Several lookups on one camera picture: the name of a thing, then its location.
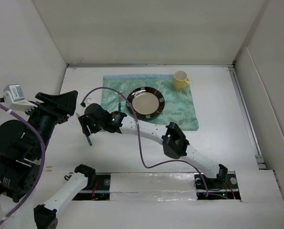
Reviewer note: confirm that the yellow ceramic mug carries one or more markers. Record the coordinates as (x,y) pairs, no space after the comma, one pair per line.
(180,80)

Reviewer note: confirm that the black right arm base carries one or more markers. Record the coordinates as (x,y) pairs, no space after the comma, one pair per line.
(214,190)

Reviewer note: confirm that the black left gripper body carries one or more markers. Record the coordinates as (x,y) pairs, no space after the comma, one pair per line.
(60,111)

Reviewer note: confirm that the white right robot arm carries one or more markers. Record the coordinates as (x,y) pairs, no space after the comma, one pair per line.
(174,142)

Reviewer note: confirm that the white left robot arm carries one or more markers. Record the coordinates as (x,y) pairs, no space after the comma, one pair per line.
(23,144)

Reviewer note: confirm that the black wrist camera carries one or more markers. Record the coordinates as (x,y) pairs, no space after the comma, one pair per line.
(13,93)
(96,113)

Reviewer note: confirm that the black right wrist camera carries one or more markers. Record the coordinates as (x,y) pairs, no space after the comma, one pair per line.
(96,113)

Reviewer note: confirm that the green handled steak knife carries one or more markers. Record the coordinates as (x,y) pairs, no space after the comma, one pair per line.
(88,140)

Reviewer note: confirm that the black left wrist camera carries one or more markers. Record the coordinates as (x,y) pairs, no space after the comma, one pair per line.
(13,93)

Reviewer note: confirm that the dark rimmed cream plate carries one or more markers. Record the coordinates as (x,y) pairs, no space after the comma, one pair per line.
(147,102)

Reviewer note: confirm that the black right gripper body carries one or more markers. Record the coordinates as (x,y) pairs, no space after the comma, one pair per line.
(86,120)

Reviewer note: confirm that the green patterned cloth placemat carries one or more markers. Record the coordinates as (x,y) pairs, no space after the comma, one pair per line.
(179,106)

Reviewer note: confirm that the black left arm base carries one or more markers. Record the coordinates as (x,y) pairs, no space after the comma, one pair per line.
(100,191)

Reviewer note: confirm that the green handled silver fork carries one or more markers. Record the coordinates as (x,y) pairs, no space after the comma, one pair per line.
(119,99)

